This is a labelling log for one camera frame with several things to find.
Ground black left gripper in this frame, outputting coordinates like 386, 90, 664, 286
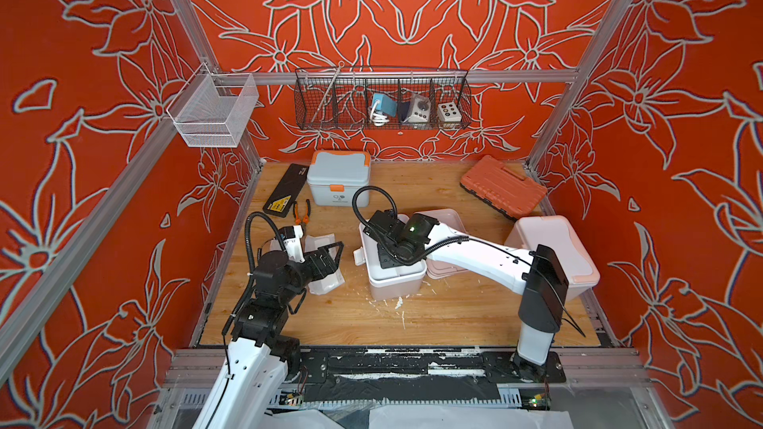
277, 241, 343, 308

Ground pink medicine chest box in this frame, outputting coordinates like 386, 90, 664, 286
354, 224, 466, 300

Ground grey orange medicine chest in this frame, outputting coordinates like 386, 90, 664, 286
307, 150, 372, 208

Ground white pink first aid kit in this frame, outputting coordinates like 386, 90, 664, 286
504, 216, 600, 302

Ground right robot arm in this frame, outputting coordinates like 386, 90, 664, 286
360, 211, 568, 369

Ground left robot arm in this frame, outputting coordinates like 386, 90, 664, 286
194, 242, 344, 428

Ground black warning label case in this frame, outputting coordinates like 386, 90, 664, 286
262, 164, 309, 218

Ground red plastic tool case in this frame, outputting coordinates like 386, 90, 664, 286
460, 156, 548, 220

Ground blue item in basket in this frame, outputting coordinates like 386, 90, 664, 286
370, 93, 397, 118

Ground white device with dials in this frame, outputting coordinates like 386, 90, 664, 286
403, 95, 431, 125

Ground white button box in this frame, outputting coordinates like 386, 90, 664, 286
437, 101, 462, 128

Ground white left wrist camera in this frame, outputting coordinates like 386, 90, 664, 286
279, 224, 305, 263

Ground orange handled pliers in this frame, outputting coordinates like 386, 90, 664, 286
292, 199, 312, 226

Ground black wire wall basket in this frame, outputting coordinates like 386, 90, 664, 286
294, 65, 473, 131

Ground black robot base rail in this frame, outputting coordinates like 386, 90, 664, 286
290, 346, 567, 385

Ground aluminium horizontal back rail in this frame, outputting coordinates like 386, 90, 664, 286
213, 69, 578, 87

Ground white wire mesh basket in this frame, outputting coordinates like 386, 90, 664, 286
168, 73, 259, 148

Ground aluminium frame post left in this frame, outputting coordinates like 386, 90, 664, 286
170, 0, 261, 171

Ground aluminium frame post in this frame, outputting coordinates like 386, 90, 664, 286
170, 0, 261, 171
527, 0, 663, 168

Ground aluminium frame post right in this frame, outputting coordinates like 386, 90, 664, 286
527, 0, 663, 168

